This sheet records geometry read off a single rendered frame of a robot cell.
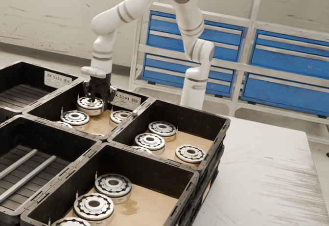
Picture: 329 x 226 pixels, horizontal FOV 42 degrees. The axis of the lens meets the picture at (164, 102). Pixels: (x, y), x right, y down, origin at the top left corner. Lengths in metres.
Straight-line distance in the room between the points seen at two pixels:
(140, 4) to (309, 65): 2.12
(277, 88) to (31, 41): 2.56
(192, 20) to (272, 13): 2.68
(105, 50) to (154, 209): 0.60
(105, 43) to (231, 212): 0.71
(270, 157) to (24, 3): 3.33
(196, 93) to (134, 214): 0.71
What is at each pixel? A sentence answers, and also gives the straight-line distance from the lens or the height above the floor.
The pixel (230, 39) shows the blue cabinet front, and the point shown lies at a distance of 3.27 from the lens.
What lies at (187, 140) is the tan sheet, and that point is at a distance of 1.57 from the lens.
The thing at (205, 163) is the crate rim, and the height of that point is 0.93.
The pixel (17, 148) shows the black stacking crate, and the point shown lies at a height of 0.83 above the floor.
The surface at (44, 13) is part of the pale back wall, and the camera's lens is 4.55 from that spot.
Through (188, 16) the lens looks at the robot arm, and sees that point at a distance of 1.44.
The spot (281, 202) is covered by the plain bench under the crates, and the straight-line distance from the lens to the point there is 1.60.
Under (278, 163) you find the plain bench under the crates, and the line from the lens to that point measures 1.84.
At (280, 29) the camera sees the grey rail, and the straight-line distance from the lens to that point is 3.25.
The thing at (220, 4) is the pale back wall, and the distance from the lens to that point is 4.09.
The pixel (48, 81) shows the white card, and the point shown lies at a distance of 1.82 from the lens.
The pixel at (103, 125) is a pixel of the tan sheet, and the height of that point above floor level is 0.83.
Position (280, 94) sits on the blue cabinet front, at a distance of 3.41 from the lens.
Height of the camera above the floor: 1.57
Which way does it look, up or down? 24 degrees down
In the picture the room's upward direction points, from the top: 9 degrees clockwise
